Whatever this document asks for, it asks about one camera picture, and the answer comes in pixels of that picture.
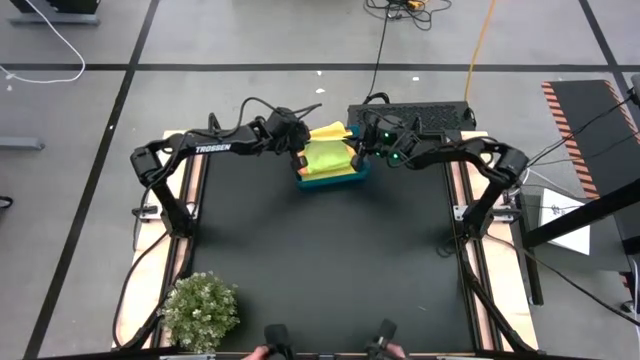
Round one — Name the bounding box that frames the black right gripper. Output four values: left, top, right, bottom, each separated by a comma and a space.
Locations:
350, 122, 404, 173

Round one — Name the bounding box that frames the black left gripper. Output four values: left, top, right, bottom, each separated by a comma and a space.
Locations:
273, 122, 312, 172

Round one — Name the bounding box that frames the green microfiber towel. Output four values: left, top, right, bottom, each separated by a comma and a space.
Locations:
303, 139, 351, 176

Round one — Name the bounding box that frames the yellow microfiber towel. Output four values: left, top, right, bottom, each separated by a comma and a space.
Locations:
301, 120, 357, 182

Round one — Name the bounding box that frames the blue plastic bin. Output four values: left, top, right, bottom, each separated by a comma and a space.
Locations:
293, 124, 373, 192

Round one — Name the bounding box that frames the black perforated computer case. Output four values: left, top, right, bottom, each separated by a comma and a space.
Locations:
347, 92, 478, 134

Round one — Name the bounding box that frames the small green artificial plant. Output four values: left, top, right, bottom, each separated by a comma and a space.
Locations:
157, 272, 243, 353

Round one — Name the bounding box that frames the light wooden side board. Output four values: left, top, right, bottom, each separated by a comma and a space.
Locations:
113, 130, 207, 350
459, 130, 540, 351

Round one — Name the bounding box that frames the white paper sheet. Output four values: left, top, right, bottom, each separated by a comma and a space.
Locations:
537, 187, 592, 257

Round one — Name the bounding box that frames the black mat with orange stripes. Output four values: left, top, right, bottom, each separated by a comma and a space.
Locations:
541, 79, 640, 201

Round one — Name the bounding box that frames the black diagonal beam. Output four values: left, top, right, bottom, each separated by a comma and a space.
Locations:
522, 177, 640, 250

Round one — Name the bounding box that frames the grey floor bar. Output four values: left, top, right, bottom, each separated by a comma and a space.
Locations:
0, 135, 46, 152

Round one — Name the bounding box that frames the grey desk foot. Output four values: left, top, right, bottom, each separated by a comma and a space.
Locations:
7, 0, 101, 27

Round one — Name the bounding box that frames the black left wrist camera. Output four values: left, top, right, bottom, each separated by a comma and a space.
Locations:
265, 106, 300, 135

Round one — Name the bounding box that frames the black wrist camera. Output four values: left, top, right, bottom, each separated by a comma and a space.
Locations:
378, 114, 407, 139
265, 106, 300, 135

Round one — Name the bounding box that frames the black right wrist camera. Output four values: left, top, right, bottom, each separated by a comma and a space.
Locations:
378, 114, 407, 139

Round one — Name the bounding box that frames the black power cable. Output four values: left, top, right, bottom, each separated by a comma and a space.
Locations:
363, 12, 392, 101

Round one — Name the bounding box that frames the tangled black cable bundle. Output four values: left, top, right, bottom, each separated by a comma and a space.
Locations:
363, 0, 454, 32

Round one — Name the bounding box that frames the yellow extension cable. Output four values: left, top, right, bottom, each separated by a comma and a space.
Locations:
463, 0, 498, 102

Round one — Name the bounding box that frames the black control handle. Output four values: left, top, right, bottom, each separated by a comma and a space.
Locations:
364, 318, 399, 360
263, 323, 296, 360

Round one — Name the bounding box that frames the white coiled cable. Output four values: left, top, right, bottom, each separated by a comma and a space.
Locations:
519, 167, 551, 190

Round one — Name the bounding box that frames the black metal table frame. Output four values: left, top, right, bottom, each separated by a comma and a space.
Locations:
117, 112, 539, 360

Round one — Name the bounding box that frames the black stand post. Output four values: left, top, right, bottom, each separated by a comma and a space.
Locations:
515, 193, 545, 307

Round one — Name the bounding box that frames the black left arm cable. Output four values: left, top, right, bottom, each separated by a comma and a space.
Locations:
111, 199, 169, 349

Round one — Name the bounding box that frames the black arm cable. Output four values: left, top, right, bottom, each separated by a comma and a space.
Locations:
487, 234, 640, 329
111, 199, 169, 349

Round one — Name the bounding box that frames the thin black cable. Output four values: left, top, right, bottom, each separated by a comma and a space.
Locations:
524, 92, 640, 174

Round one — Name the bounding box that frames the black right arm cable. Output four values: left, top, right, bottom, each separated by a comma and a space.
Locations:
487, 234, 640, 329

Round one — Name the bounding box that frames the white floor cable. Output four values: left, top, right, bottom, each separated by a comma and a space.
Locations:
0, 0, 87, 85

